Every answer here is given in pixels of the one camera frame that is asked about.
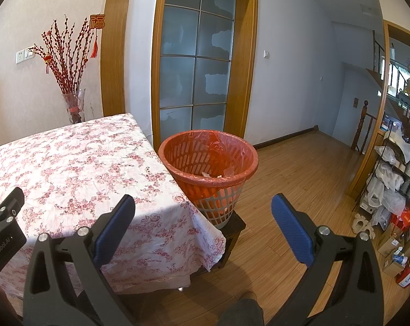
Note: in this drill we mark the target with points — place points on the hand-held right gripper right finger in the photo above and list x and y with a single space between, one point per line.
293 231

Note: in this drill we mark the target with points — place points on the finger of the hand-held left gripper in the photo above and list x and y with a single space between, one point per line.
10 207

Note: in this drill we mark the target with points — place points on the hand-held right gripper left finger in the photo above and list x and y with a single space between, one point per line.
115 224

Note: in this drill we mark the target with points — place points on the wastebasket with orange liner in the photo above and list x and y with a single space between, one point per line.
205 181

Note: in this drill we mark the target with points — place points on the dark wooden stool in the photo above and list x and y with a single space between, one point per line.
233 222

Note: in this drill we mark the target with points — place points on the beige plush slipper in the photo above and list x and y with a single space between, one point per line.
358 224
369 233

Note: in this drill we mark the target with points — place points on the floral tablecloth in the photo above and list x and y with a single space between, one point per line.
89 163

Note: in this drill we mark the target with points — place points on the person's leg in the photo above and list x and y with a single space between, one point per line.
242 312

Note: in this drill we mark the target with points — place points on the pile of white plastic bags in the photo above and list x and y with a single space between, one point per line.
391 200

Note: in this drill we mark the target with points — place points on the white spray bottle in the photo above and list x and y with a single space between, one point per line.
400 258

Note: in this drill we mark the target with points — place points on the red bag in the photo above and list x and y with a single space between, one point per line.
406 219

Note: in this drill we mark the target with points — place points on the glass vase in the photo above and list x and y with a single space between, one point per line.
74 108

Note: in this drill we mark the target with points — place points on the red and white box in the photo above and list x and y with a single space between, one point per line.
408 276

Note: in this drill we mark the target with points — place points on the wooden stair railing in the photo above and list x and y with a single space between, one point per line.
361 125

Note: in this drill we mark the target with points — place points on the red berry branches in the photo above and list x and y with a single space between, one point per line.
67 71

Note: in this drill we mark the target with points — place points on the small red knot ornament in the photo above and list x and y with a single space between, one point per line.
48 57

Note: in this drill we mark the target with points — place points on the frosted glass door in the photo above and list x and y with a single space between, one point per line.
181 74

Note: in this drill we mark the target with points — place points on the red hanging ornament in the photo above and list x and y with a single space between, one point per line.
98 22

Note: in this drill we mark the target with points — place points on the wooden room divider frame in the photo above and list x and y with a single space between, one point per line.
357 183

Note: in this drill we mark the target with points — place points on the brown wall plate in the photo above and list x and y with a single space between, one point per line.
354 103

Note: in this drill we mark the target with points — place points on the white wall socket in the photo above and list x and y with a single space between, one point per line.
20 57

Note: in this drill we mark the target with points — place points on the wooden door frame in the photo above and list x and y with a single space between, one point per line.
249 57

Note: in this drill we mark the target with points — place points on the wooden wall trim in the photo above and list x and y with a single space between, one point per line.
115 40

